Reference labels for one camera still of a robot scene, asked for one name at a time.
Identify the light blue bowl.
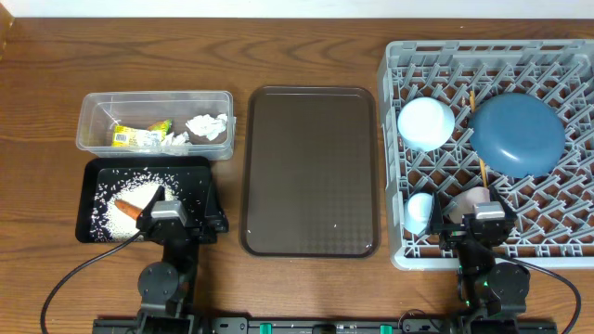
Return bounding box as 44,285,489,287
397,97,455,152

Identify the pink plastic cup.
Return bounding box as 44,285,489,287
448,186,490,224

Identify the black tray bin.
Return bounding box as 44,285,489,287
75,157,213,243

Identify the clear plastic bin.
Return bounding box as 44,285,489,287
76,91,235,161

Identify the pile of white rice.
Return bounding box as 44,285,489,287
89,167,208,242

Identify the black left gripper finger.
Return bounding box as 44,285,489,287
138,186,165,221
204,181,227,223

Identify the grey plastic dishwasher rack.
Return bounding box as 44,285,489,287
378,39,593,271

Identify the dark blue plate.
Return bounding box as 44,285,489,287
469,93,565,178

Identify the orange carrot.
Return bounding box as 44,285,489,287
114,199,142,220

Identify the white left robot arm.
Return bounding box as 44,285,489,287
136,185,229,334

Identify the yellow green snack wrapper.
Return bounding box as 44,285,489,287
111,119,173,147

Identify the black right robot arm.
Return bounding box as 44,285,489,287
427,186,530,334

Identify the light blue plastic cup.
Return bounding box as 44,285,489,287
404,193,433,235

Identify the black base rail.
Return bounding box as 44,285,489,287
92,317,557,334

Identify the brown serving tray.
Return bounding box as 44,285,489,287
239,86,381,259

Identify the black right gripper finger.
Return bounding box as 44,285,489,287
426,192,445,232
488,185,516,218

